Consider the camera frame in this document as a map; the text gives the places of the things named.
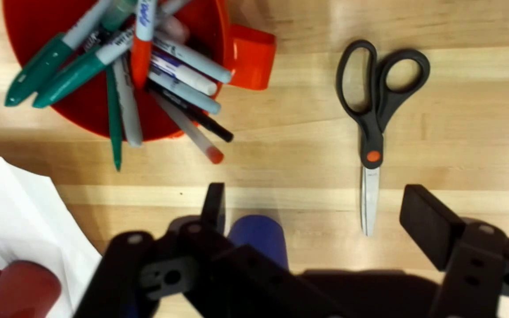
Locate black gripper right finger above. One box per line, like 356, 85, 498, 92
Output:
399, 182, 509, 318

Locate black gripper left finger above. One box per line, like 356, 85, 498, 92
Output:
74, 182, 303, 318

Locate blue plastic cup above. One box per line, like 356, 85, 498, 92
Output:
227, 214, 291, 274

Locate grey marker orange tip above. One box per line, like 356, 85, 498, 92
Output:
150, 87, 226, 166

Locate thin black pen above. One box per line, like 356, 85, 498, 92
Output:
146, 80, 236, 145

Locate thin green pen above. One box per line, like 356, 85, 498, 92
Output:
104, 64, 125, 173

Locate white marker blue print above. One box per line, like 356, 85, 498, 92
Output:
148, 50, 220, 97

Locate orange capped marker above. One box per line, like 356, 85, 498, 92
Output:
128, 0, 158, 90

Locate pale pink marker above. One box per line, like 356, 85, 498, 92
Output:
155, 0, 194, 43

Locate white paper sheet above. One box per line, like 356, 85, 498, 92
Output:
0, 156, 104, 318

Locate red mug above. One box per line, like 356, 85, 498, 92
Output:
0, 260, 63, 318

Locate green and white marker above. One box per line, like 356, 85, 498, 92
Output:
98, 0, 139, 34

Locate orange plastic bowl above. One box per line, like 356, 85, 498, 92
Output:
1, 0, 279, 143

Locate black handled scissors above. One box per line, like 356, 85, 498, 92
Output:
333, 37, 432, 239

